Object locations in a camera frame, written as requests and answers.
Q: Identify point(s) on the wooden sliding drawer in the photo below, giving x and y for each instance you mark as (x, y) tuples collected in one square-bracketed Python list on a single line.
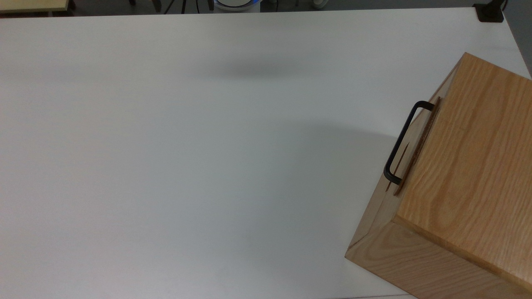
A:
[(417, 149)]

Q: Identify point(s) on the white blue-ringed robot base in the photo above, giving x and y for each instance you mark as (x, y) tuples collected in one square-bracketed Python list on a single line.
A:
[(237, 4)]

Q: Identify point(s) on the light wooden drawer cabinet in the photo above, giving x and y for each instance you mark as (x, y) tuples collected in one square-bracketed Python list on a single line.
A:
[(478, 166)]

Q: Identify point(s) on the black tripod legs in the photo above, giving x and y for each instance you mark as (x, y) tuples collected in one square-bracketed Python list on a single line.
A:
[(183, 6)]

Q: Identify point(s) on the yellow wooden side table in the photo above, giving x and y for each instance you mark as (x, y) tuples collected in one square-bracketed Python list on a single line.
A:
[(29, 5)]

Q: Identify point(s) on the black table clamp mount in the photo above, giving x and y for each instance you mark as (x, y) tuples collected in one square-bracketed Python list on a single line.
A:
[(489, 13)]

